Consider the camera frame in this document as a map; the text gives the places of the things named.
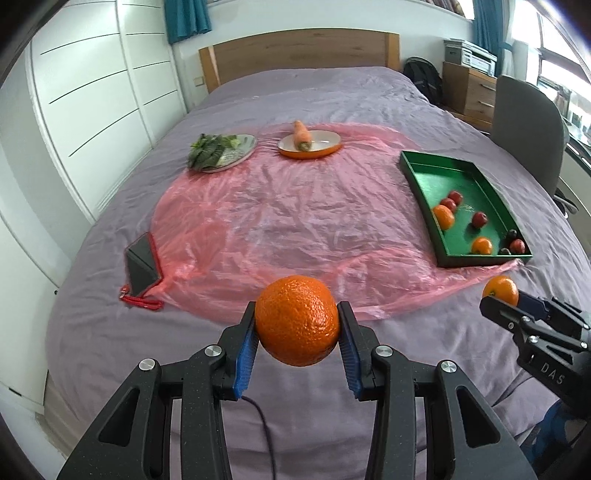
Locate green tray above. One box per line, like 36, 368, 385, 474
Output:
399, 150, 533, 268

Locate orange plate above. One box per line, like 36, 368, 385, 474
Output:
277, 130, 343, 160

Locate purple bed sheet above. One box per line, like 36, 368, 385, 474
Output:
44, 66, 589, 480

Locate wooden headboard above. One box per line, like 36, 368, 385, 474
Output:
198, 30, 400, 95

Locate large orange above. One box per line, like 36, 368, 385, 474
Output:
255, 275, 341, 367

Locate black pouch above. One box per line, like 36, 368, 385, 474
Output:
126, 232, 163, 296

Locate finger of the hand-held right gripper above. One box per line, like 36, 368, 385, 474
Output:
479, 295, 533, 334
518, 294, 591, 329

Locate grey chair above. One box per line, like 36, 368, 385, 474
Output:
489, 75, 580, 217

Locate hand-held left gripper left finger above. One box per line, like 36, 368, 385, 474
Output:
55, 301, 258, 480

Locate wooden cabinet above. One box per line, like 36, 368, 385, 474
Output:
442, 61, 498, 126

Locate white plate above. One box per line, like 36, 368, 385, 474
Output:
191, 134, 258, 173

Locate black cable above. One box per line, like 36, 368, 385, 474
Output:
241, 396, 279, 480

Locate teal curtain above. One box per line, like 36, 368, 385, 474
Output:
471, 0, 513, 77
164, 0, 213, 45

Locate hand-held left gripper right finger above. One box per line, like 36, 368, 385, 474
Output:
337, 300, 539, 480

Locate pink plastic sheet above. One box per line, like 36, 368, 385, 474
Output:
152, 122, 525, 321

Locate leafy greens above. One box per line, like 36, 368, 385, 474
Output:
187, 134, 241, 169

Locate black backpack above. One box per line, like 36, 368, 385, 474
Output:
403, 56, 444, 107

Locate person's right hand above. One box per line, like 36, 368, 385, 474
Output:
538, 401, 591, 463

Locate white wardrobe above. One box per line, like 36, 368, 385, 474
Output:
25, 0, 188, 222

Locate white printer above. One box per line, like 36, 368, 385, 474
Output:
443, 39, 499, 77

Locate carrot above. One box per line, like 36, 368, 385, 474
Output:
293, 121, 313, 151

